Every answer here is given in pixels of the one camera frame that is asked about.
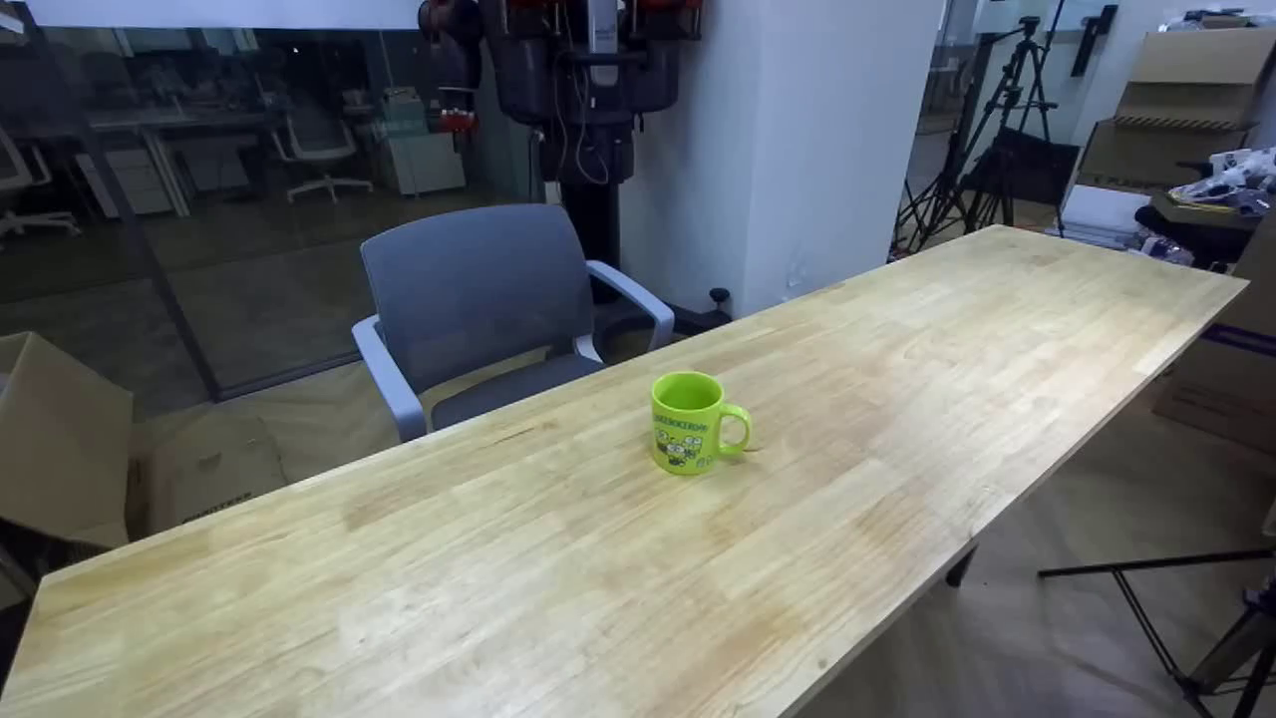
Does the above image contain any grey office chair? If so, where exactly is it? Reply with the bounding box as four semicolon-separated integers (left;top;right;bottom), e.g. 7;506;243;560
351;204;673;442

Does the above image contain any black camera tripod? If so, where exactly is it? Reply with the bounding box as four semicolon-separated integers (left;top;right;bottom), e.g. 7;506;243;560
891;18;1077;261

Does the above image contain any black tripod lower right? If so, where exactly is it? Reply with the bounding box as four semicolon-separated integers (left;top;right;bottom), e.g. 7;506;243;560
1035;546;1276;718

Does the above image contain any white office chair behind glass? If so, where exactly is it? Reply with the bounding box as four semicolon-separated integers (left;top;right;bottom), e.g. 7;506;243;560
271;105;371;204

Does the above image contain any cardboard box left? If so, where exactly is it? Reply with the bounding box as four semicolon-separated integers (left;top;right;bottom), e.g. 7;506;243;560
0;330;133;546

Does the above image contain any yellow-green plastic mug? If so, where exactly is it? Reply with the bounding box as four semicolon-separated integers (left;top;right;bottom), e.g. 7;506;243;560
649;371;752;480

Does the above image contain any cardboard box upper right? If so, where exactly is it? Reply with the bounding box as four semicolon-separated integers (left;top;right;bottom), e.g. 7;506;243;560
1077;27;1276;188

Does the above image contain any red black robot on pedestal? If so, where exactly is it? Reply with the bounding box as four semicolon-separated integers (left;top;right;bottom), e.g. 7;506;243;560
413;0;701;264

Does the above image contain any cardboard box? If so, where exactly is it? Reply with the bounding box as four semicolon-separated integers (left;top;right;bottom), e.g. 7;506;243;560
1077;27;1276;188
0;330;133;546

